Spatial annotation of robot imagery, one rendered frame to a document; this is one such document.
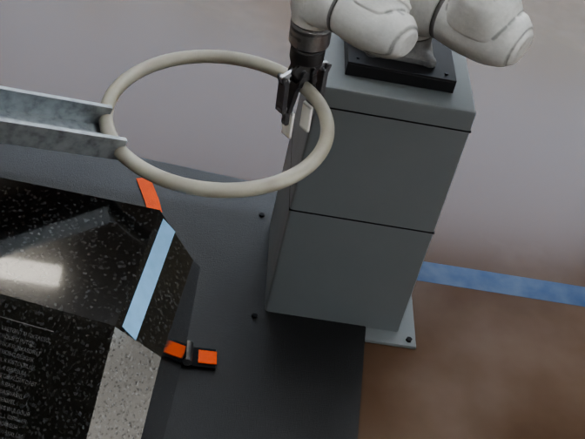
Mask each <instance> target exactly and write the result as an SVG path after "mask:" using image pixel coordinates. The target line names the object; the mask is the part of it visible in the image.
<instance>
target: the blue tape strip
mask: <svg viewBox="0 0 585 439"><path fill-rule="evenodd" d="M174 233H175V231H174V230H173V229H172V228H171V226H170V225H169V224H168V223H167V222H166V221H165V220H164V219H163V220H162V223H161V225H160V228H159V230H158V234H157V237H156V239H155V241H154V243H153V246H152V249H151V252H150V255H149V257H148V260H147V261H146V264H145V268H144V271H143V273H142V275H141V278H140V281H139V283H138V286H137V289H136V292H135V294H134V296H133V299H132V301H131V304H130V307H129V310H128V312H127V315H126V317H125V319H124V323H123V326H122V327H123V328H124V329H125V330H126V331H127V332H128V333H129V334H130V336H131V337H132V338H133V339H134V340H136V339H137V337H138V332H139V330H140V328H141V325H142V322H143V320H144V317H145V313H146V311H147V308H148V306H149V303H150V300H151V297H152V294H153V291H154V289H155V286H156V284H157V281H158V277H159V275H160V272H161V269H162V267H163V265H164V262H165V258H166V255H167V253H168V250H169V248H170V245H171V241H172V238H173V236H174Z"/></svg>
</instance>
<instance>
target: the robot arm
mask: <svg viewBox="0 0 585 439"><path fill-rule="evenodd" d="M290 8H291V12H292V16H291V21H290V30H289V37H288V39H289V42H290V44H291V48H290V55H289V56H290V61H291V63H290V65H289V67H288V71H287V72H285V73H284V74H282V73H279V74H278V75H277V78H278V81H279V84H278V91H277V98H276V105H275V109H276V110H277V111H278V112H280V113H281V114H282V117H281V123H282V130H281V132H282V133H283V134H284V135H285V136H286V137H287V138H289V139H290V138H291V137H292V132H293V120H294V115H295V113H294V112H293V107H294V105H295V102H296V100H297V97H298V95H299V90H300V89H301V88H302V87H303V84H304V83H305V82H306V81H308V82H309V83H310V84H312V85H313V86H314V87H315V88H316V89H317V90H318V91H319V93H320V94H321V95H322V96H323V97H324V95H325V89H326V81H327V76H328V72H329V71H330V69H331V66H332V65H331V64H330V63H329V62H327V61H326V60H325V59H324V57H325V52H326V49H327V48H328V46H329V44H330V41H331V35H332V32H333V33H334V34H336V35H337V36H339V37H340V38H341V39H342V40H344V41H345V42H347V43H348V44H350V45H351V46H353V47H355V48H357V49H359V50H361V51H364V52H365V53H366V55H367V56H369V57H381V58H385V59H392V60H397V61H401V62H407V63H411V64H419V65H423V66H425V67H427V68H434V67H435V66H436V59H435V57H434V54H433V47H432V39H433V38H434V39H436V40H438V41H439V42H441V43H442V44H444V45H445V46H446V47H447V48H449V49H451V50H452V51H455V52H457V53H459V54H460V55H462V56H463V57H466V58H468V59H471V60H473V61H475V62H476V63H479V64H484V65H488V66H494V67H505V66H509V65H513V64H516V63H517V62H518V61H519V60H520V59H521V58H522V56H523V55H524V54H525V52H526V51H527V49H528V47H529V45H530V44H531V42H532V40H533V36H534V34H533V25H532V23H531V20H530V18H529V16H528V14H526V13H525V12H523V6H522V1H521V0H290ZM289 83H290V84H289ZM306 101H307V102H306ZM306 101H303V105H302V111H301V116H300V122H299V126H300V127H301V128H302V129H303V130H304V131H306V132H309V130H310V124H311V119H312V116H313V114H314V108H313V106H312V105H311V103H310V102H309V101H308V100H306Z"/></svg>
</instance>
